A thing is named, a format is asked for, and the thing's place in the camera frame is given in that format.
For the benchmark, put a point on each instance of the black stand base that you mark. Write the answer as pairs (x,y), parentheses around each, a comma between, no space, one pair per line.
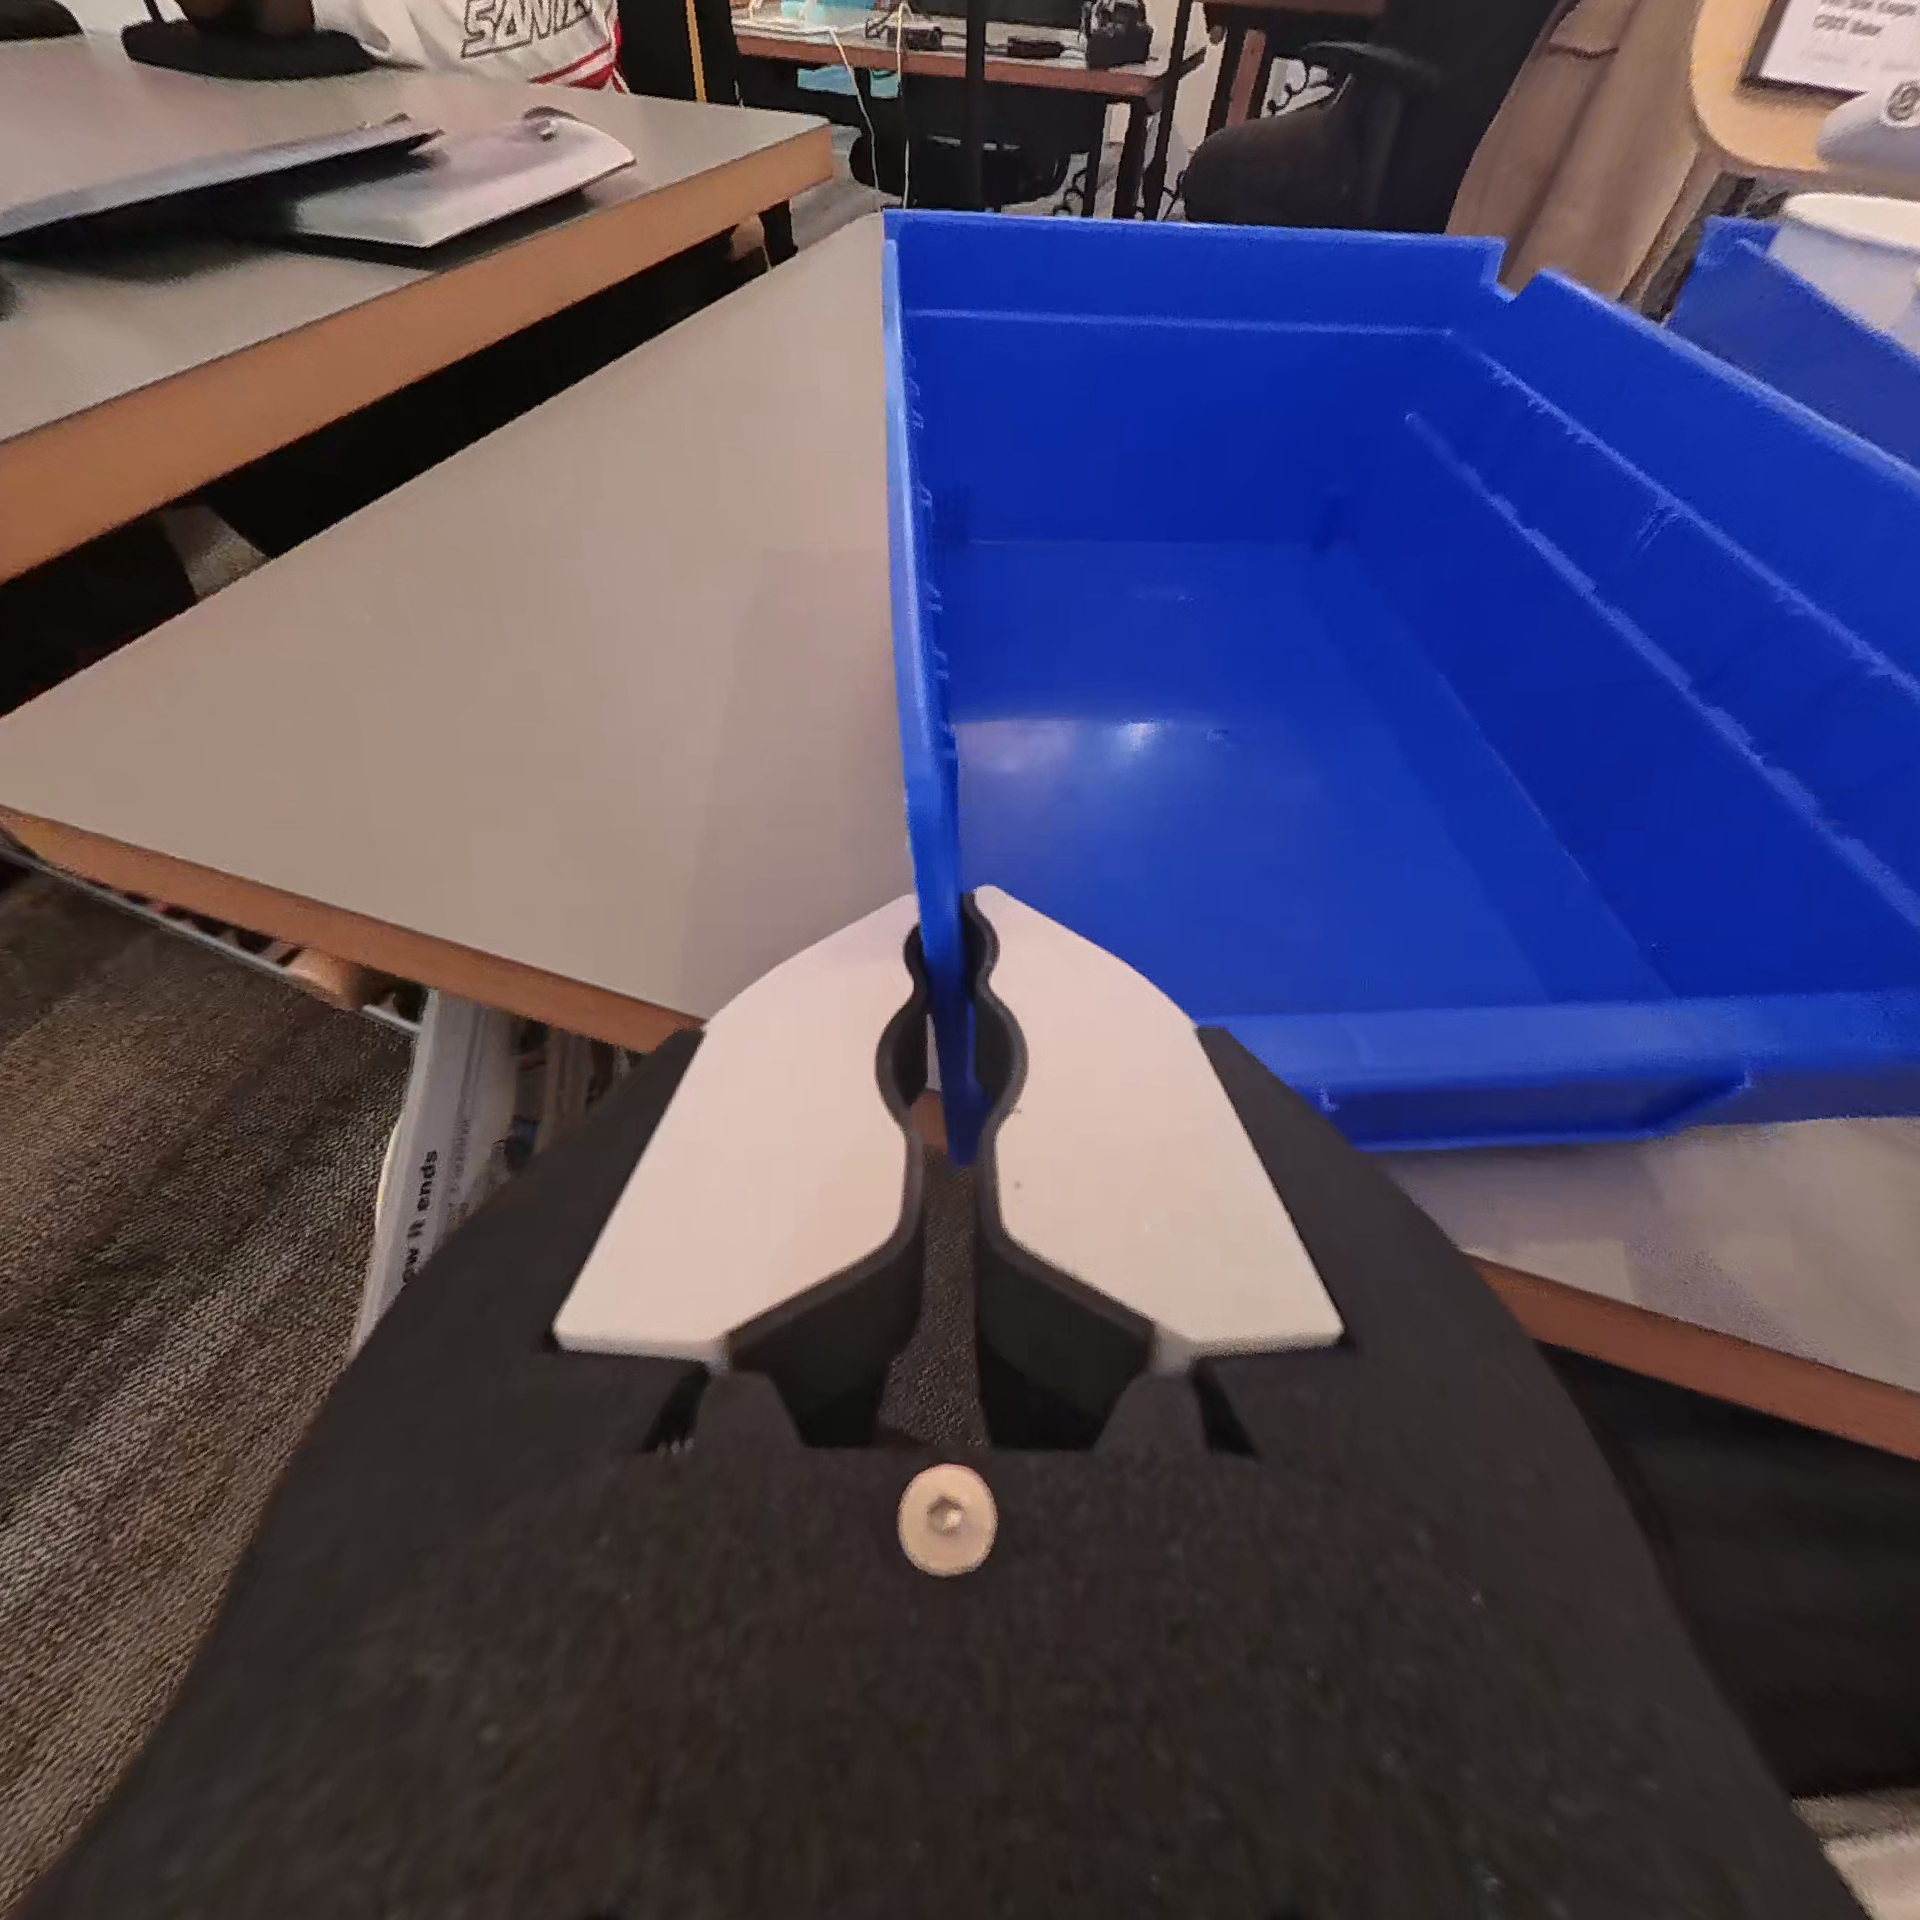
(240,53)

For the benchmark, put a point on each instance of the black office chair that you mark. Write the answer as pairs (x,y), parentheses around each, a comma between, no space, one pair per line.
(1349,150)

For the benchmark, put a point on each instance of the blue plastic bin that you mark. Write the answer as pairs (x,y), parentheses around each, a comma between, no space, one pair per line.
(1276,780)
(1740,301)

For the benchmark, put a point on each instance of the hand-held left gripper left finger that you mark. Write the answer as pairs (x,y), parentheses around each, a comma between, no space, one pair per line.
(750,1186)

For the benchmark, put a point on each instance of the wooden display board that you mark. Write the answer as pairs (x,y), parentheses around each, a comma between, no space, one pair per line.
(1740,136)

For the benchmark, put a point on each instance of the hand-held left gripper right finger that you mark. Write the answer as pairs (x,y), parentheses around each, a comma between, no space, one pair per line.
(1172,1186)

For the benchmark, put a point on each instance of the grey tray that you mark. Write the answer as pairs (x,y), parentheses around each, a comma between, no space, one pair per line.
(494,181)

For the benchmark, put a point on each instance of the white document stand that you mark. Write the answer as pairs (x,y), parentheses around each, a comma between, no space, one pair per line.
(1882,130)

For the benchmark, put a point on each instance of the stack of nested white cups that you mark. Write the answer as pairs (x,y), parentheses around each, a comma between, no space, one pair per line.
(1852,271)

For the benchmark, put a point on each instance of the printed instruction sheet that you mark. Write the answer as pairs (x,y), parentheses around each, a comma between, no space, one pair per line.
(1846,37)

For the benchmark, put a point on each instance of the white printed box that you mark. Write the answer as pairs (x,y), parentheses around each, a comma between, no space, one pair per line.
(450,1141)

